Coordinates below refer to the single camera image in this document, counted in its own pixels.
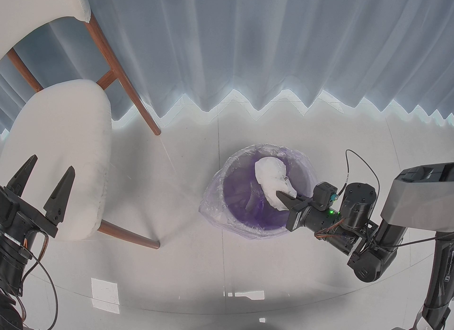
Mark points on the white cushioned wooden chair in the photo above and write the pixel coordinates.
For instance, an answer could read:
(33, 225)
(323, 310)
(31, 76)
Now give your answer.
(60, 126)

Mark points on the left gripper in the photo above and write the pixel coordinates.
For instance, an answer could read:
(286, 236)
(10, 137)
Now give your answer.
(21, 222)

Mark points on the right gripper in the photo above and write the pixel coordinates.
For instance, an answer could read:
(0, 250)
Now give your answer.
(319, 220)

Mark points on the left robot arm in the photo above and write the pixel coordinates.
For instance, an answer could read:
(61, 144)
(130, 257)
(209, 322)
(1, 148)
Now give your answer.
(10, 275)

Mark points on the white curtain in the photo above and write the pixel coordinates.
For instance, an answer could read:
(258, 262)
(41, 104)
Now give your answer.
(248, 30)

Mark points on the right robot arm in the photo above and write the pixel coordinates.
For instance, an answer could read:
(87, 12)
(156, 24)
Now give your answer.
(415, 194)

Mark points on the purple plastic bag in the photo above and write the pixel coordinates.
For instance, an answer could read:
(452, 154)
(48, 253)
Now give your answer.
(241, 194)

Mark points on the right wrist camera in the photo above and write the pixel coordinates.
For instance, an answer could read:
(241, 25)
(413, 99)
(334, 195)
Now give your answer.
(322, 194)

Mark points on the white trash bin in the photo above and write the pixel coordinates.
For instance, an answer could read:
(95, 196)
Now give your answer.
(225, 186)

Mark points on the white paper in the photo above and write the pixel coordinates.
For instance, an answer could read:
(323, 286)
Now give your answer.
(269, 176)

